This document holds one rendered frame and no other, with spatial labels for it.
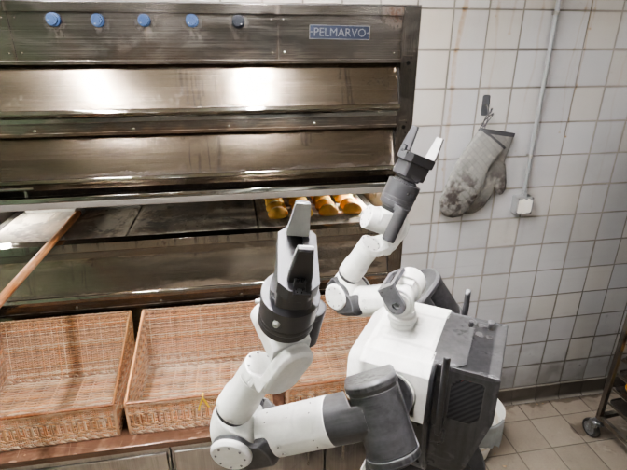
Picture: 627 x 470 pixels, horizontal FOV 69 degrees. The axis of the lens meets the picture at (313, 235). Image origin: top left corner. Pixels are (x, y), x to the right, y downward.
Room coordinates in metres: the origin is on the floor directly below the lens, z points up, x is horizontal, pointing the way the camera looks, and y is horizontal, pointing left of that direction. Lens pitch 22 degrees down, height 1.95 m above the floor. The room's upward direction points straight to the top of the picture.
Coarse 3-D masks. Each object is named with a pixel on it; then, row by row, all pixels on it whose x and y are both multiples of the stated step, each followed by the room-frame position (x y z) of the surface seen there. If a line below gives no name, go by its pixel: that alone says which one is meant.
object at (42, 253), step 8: (72, 216) 2.02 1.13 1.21; (64, 224) 1.93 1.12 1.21; (72, 224) 1.98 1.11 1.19; (56, 232) 1.83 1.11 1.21; (64, 232) 1.87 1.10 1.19; (56, 240) 1.77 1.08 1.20; (48, 248) 1.68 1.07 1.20; (40, 256) 1.60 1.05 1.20; (32, 264) 1.53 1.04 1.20; (24, 272) 1.46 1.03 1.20; (16, 280) 1.40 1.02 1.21; (8, 288) 1.34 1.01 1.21; (16, 288) 1.37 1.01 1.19; (0, 296) 1.29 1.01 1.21; (8, 296) 1.32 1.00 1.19; (0, 304) 1.26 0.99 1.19
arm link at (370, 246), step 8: (408, 224) 1.15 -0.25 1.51; (400, 232) 1.14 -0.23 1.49; (360, 240) 1.18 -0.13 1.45; (368, 240) 1.19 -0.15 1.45; (376, 240) 1.20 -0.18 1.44; (400, 240) 1.14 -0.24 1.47; (360, 248) 1.16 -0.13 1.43; (368, 248) 1.15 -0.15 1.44; (376, 248) 1.17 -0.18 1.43; (384, 248) 1.15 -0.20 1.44; (392, 248) 1.15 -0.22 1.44; (376, 256) 1.16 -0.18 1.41
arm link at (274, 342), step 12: (252, 312) 0.66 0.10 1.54; (324, 312) 0.63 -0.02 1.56; (264, 324) 0.58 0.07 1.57; (312, 324) 0.59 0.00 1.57; (264, 336) 0.61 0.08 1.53; (276, 336) 0.57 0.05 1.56; (288, 336) 0.57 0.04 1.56; (300, 336) 0.57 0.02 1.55; (312, 336) 0.64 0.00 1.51; (276, 348) 0.58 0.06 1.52
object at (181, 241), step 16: (336, 224) 2.01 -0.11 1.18; (352, 224) 2.01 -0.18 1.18; (64, 240) 1.82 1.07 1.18; (80, 240) 1.82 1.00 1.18; (96, 240) 1.82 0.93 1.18; (112, 240) 1.82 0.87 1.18; (128, 240) 1.82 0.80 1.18; (144, 240) 1.82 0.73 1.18; (160, 240) 1.83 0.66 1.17; (176, 240) 1.84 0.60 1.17; (192, 240) 1.85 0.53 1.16; (208, 240) 1.86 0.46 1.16; (224, 240) 1.88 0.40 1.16; (240, 240) 1.89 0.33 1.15; (256, 240) 1.90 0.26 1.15; (0, 256) 1.72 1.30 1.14
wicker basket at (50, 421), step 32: (32, 320) 1.70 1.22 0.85; (64, 320) 1.72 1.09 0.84; (96, 320) 1.74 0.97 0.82; (128, 320) 1.72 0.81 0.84; (0, 352) 1.62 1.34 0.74; (32, 352) 1.66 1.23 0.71; (64, 352) 1.68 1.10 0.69; (96, 352) 1.70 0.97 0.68; (128, 352) 1.62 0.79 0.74; (0, 384) 1.55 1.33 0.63; (32, 384) 1.60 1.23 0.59; (64, 384) 1.60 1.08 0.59; (96, 384) 1.60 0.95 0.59; (0, 416) 1.41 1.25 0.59; (32, 416) 1.27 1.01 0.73; (64, 416) 1.29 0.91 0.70; (96, 416) 1.31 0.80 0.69; (0, 448) 1.25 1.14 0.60
